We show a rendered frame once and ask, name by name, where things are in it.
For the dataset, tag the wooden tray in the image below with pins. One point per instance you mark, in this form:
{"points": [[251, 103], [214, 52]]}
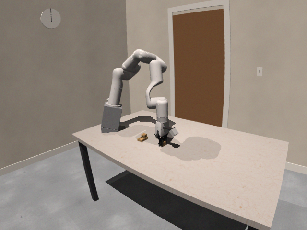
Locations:
{"points": [[142, 139]]}

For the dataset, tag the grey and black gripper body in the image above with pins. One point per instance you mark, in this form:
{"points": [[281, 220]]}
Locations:
{"points": [[159, 127]]}

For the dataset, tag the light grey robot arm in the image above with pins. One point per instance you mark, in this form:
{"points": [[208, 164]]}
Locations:
{"points": [[130, 68]]}

